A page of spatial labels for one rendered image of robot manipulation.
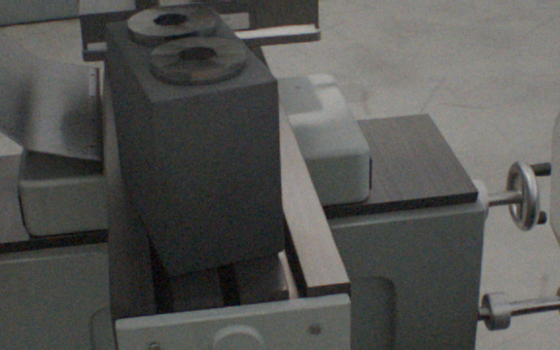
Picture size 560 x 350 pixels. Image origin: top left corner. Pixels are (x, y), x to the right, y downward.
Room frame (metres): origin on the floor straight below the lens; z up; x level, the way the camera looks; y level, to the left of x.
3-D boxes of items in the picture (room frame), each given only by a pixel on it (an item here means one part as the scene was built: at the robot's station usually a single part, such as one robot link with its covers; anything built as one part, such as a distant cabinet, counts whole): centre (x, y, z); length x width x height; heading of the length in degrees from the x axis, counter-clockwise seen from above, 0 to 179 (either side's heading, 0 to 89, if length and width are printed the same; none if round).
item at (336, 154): (1.43, 0.13, 0.79); 0.50 x 0.35 x 0.12; 98
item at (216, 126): (0.98, 0.09, 1.03); 0.22 x 0.12 x 0.20; 18
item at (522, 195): (1.49, -0.37, 0.63); 0.16 x 0.12 x 0.12; 98
